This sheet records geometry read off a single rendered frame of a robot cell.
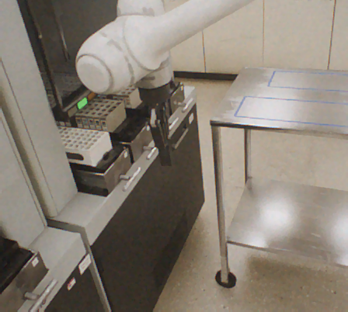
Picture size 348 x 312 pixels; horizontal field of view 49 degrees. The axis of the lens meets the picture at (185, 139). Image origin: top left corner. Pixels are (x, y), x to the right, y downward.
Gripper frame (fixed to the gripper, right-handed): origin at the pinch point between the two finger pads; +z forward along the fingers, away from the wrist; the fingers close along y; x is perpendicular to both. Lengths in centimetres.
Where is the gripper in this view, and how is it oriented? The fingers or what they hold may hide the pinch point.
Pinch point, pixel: (165, 154)
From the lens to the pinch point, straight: 100.5
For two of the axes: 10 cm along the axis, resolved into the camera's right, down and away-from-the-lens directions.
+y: -1.4, 5.4, -8.3
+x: 9.8, -0.2, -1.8
